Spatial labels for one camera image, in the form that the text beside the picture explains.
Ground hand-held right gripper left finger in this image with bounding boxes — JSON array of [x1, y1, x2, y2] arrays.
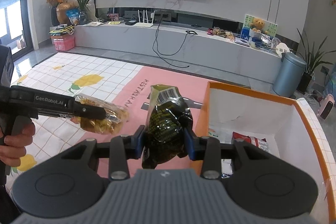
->
[[62, 126, 146, 181]]

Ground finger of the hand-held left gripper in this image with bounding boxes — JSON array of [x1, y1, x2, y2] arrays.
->
[[73, 101, 107, 120]]

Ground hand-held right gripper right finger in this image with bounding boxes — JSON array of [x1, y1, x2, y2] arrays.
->
[[184, 128, 273, 180]]

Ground clear golden nut snack packet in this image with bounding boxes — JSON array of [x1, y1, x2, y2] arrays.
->
[[73, 94, 130, 135]]

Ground black snack packet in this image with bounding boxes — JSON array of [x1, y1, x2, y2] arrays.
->
[[142, 84, 194, 169]]

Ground orange cardboard box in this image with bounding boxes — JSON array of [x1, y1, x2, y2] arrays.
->
[[196, 81, 336, 201]]

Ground pile of wrapped snacks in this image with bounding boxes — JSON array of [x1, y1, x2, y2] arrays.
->
[[207, 27, 236, 40]]

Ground person's left hand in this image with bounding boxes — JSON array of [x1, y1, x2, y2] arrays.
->
[[0, 122, 36, 162]]

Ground lemon print checked tablecloth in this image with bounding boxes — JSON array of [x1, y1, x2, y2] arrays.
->
[[5, 52, 336, 188]]

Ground blue and white snack packet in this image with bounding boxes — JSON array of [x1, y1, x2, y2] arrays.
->
[[221, 158, 235, 178]]

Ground red and white snack packet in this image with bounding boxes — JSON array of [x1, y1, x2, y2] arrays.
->
[[232, 132, 269, 154]]

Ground pink storage box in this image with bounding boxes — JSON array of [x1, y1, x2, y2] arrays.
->
[[53, 36, 76, 52]]

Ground grey marble television bench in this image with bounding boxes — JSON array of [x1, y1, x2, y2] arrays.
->
[[73, 21, 297, 84]]

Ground blue snack bag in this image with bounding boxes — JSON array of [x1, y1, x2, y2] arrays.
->
[[66, 9, 81, 25]]

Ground gold vase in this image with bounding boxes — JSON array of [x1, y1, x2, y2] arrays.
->
[[56, 2, 77, 25]]

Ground white router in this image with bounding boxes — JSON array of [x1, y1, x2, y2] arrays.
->
[[133, 10, 156, 28]]

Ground long-leaf plant in glass vase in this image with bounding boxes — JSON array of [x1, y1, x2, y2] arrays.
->
[[69, 0, 99, 25]]

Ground blue metal trash can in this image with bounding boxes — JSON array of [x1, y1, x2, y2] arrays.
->
[[273, 52, 307, 98]]

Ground white jar with blue label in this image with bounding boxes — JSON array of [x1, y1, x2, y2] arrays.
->
[[249, 36, 263, 49]]

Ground brown teddy bear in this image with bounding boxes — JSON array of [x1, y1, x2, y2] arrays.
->
[[249, 18, 264, 33]]

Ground green picture card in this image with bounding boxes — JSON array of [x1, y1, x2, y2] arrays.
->
[[243, 14, 278, 38]]

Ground pink space heater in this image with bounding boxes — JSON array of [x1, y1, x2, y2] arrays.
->
[[318, 94, 336, 120]]

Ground long-leaf potted plant black pot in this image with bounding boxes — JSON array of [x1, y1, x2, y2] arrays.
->
[[297, 28, 336, 94]]

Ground blue water jug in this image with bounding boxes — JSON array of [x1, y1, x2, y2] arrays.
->
[[324, 67, 336, 96]]

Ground black cable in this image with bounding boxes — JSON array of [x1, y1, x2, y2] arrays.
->
[[153, 22, 199, 69]]

